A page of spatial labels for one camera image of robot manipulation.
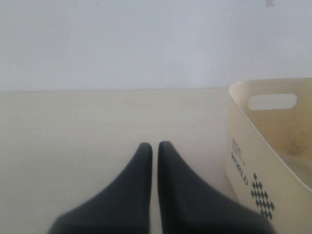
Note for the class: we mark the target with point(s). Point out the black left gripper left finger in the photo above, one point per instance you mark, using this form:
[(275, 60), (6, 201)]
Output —
[(123, 207)]

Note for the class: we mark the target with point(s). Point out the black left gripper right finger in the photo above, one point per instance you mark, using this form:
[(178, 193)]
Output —
[(188, 205)]

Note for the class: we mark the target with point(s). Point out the cream plastic bin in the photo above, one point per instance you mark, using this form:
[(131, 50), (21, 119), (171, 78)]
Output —
[(269, 161)]

